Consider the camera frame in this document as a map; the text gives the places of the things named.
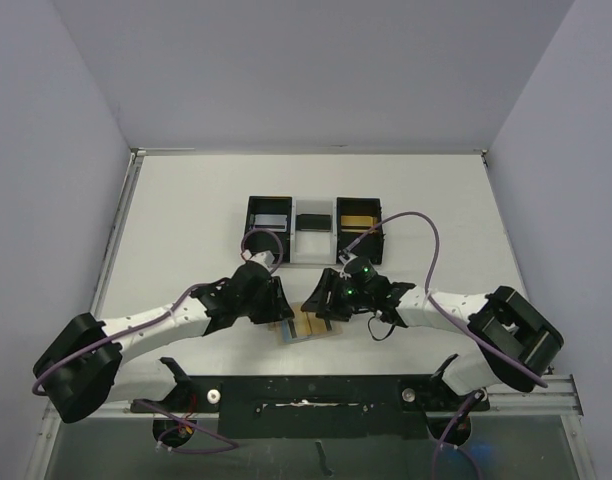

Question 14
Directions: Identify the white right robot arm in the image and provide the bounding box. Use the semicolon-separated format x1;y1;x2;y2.
301;257;564;409

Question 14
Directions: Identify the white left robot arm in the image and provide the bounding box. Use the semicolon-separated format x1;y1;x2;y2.
31;261;294;423

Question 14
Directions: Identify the silver card in tray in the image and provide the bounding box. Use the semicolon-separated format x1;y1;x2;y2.
252;213;289;233

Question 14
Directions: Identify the black card in tray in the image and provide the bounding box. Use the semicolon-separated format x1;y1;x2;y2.
295;213;332;232

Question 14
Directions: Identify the black right tray compartment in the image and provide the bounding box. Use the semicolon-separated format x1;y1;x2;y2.
336;197;385;265

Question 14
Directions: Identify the black tray compartment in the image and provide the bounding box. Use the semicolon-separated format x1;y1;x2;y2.
244;196;293;263
336;197;385;265

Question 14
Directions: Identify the white middle tray compartment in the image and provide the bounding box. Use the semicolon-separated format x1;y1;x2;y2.
290;197;337;265

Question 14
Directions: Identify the black left tray compartment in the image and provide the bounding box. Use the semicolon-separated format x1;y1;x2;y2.
244;196;293;263

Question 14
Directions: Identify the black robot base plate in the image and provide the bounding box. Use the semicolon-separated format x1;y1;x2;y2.
154;374;464;440

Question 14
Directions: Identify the aluminium table edge rail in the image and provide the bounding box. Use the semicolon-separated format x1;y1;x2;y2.
88;148;145;315

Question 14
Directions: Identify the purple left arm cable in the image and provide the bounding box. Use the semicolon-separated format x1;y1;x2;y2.
32;228;287;455

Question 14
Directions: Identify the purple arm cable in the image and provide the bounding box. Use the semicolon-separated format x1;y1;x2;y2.
340;211;550;480
32;228;287;455

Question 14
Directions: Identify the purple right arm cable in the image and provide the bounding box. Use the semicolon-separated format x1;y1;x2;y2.
340;211;550;480

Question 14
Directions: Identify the front aluminium rail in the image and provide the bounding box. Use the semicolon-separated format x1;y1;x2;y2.
43;373;585;419

